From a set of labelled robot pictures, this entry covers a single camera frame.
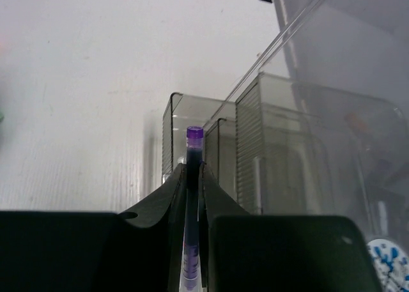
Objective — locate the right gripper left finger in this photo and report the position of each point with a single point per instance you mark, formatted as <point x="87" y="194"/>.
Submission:
<point x="138" y="249"/>

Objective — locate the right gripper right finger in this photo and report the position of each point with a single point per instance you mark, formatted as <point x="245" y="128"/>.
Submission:
<point x="244" y="252"/>

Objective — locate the purple pen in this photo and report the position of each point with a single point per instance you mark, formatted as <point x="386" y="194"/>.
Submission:
<point x="194" y="157"/>

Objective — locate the clear drawer organizer box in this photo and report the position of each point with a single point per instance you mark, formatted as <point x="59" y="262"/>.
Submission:
<point x="319" y="124"/>

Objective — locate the blue patterned tape roll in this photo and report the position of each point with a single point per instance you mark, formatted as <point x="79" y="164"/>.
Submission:
<point x="391" y="264"/>

